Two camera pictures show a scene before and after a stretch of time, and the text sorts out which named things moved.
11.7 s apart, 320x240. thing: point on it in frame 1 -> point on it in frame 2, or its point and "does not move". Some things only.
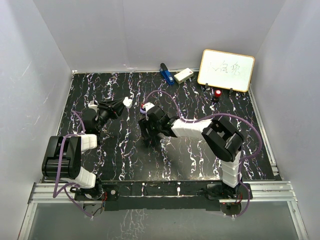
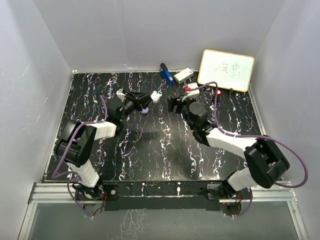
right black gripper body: [153, 129] -> [186, 103]
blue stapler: [165, 72] does not move
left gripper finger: [118, 108] -> [145, 101]
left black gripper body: [105, 113] -> [131, 104]
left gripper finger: [111, 103] -> [140, 95]
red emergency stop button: [218, 93] does not move
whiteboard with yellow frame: [226, 70] does not move
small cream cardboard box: [183, 75] does not move
